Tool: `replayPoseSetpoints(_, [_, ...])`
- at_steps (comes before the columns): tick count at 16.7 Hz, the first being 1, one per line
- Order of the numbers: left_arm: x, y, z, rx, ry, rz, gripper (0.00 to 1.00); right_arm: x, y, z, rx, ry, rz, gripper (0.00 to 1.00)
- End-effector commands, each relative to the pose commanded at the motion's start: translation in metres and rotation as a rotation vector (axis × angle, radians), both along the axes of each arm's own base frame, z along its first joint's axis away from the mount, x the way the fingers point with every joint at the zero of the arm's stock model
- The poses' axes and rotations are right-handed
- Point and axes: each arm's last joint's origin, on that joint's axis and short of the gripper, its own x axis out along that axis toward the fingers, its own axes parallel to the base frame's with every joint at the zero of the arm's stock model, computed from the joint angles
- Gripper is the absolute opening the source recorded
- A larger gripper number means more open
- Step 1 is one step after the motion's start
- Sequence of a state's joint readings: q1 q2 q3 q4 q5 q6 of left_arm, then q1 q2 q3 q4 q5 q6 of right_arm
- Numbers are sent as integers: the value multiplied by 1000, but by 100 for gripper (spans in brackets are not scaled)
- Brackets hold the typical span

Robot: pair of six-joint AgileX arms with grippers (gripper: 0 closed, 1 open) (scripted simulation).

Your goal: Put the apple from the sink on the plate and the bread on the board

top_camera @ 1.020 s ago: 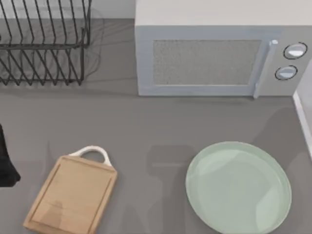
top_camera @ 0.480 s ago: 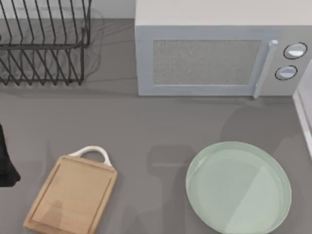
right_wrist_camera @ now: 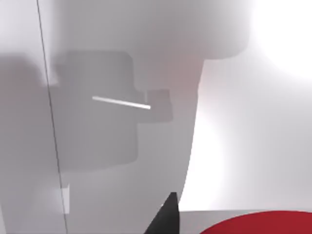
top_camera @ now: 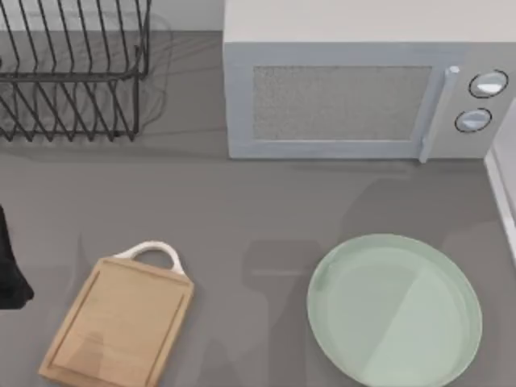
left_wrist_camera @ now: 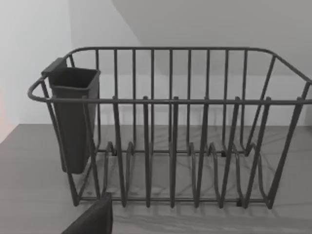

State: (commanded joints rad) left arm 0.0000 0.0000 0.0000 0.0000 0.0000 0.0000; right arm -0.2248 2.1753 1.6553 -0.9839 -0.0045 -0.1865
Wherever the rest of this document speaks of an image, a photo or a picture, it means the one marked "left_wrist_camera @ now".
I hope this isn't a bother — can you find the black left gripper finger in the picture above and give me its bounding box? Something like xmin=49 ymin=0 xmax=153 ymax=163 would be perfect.
xmin=60 ymin=192 xmax=114 ymax=234

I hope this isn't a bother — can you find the dark grey cutlery holder cup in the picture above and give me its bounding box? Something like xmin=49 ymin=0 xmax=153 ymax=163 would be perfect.
xmin=41 ymin=58 xmax=101 ymax=174

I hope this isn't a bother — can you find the dark grey wire dish rack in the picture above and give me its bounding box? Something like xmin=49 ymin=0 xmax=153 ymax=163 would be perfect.
xmin=27 ymin=46 xmax=312 ymax=210

